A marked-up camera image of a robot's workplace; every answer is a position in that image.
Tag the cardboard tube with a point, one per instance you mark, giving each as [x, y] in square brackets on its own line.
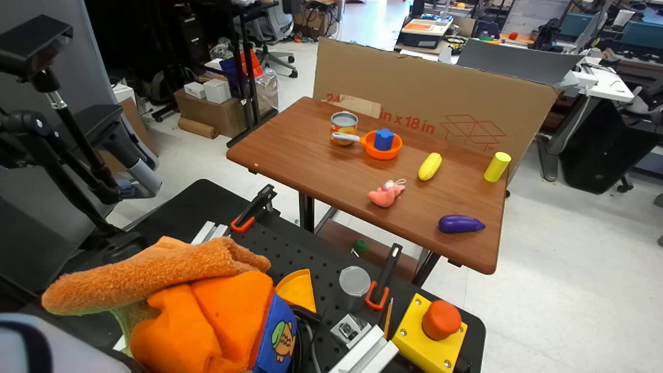
[197, 127]

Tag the black office chair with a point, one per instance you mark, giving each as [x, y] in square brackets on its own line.
[272, 32]

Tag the small green knob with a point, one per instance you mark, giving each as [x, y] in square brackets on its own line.
[359, 248]

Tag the blue plastic cup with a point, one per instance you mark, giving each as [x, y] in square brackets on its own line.
[385, 140]

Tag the black orange spring clamp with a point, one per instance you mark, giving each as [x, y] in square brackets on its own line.
[385, 274]
[251, 209]

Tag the black camera on stand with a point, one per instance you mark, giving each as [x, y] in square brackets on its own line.
[32, 41]

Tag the yellow block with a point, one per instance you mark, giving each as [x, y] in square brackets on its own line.
[429, 167]

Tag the yellow emergency stop box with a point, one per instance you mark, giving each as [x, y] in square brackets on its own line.
[417, 343]

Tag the brown cardboard box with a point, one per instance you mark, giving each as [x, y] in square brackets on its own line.
[214, 114]

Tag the grey round disc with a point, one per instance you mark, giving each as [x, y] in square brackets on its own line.
[356, 281]

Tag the purple toy eggplant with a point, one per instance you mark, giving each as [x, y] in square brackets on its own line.
[458, 225]

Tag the silver aluminium extrusion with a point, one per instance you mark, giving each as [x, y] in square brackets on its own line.
[211, 233]
[365, 350]

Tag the pink plush toy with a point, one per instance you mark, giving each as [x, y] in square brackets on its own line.
[386, 196]

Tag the red emergency stop button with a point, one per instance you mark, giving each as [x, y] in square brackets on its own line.
[443, 319]

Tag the yellow plastic cylinder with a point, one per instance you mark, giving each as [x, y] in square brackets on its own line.
[499, 167]

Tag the white blue-edged housing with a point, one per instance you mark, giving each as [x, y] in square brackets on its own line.
[35, 345]

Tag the grey flat panel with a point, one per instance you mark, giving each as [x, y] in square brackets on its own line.
[519, 63]

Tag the white printed marker tag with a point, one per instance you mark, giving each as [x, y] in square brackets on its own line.
[352, 328]

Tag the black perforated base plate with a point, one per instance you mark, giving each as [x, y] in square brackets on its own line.
[304, 252]

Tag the black metal rack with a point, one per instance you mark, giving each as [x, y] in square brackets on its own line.
[243, 69]

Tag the orange terry towel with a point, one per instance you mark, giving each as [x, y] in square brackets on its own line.
[145, 271]

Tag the orange pencil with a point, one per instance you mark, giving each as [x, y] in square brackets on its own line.
[388, 318]

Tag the orange plush with blue patch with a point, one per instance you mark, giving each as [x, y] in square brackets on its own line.
[209, 323]

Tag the black table leg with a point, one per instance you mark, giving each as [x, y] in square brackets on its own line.
[425, 265]
[308, 211]

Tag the large cardboard board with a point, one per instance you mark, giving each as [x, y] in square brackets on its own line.
[427, 85]

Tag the white small box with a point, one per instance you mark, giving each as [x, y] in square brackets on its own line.
[216, 89]

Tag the black bag under desk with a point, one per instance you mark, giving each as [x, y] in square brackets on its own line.
[601, 147]

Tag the orange plastic bowl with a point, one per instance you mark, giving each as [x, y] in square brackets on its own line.
[370, 151]

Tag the white desk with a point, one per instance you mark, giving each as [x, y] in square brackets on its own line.
[593, 83]

